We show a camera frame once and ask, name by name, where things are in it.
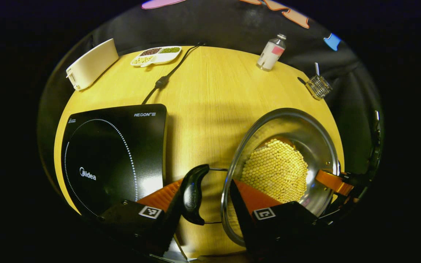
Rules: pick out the white divided dish of beans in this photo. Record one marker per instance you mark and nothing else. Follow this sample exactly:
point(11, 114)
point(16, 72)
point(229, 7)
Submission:
point(155, 55)

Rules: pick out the clear bottle with pink label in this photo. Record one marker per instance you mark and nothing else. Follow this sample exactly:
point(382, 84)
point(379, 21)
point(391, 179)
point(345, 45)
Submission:
point(270, 54)

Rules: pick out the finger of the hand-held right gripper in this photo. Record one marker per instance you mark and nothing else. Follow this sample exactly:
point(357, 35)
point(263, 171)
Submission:
point(333, 181)
point(342, 210)

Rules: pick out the white toaster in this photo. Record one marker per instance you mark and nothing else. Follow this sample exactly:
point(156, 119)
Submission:
point(91, 64)

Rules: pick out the black induction cooktop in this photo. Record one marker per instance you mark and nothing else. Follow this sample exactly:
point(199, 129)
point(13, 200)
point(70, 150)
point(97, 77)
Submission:
point(115, 157)

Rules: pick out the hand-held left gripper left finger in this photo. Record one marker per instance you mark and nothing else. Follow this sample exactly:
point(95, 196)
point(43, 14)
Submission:
point(168, 233)

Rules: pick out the pile of yellow beans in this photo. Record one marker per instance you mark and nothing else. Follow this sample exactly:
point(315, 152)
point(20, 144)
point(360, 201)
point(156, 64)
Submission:
point(276, 168)

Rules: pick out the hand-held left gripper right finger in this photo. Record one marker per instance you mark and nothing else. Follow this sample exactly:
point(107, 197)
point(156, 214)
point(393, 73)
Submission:
point(241, 219)

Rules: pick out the striped straw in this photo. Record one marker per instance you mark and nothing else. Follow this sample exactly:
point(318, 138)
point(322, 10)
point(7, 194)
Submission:
point(317, 68)

